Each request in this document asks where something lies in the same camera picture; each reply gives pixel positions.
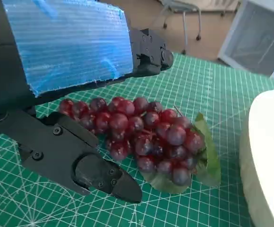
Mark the large white mesh-door cabinet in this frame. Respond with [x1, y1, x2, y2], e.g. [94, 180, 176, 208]
[218, 0, 274, 76]

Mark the white square plate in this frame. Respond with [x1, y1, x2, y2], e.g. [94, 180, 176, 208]
[240, 89, 274, 227]

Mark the red toy grape bunch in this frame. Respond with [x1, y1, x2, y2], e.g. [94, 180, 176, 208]
[58, 96, 222, 194]

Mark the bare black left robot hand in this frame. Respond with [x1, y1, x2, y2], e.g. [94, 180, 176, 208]
[0, 0, 174, 204]

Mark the chair leg with caster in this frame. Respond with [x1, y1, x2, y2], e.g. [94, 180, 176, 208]
[181, 8, 188, 54]
[195, 4, 203, 41]
[151, 4, 169, 28]

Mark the green cutting mat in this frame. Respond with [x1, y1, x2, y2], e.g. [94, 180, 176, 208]
[0, 52, 274, 227]

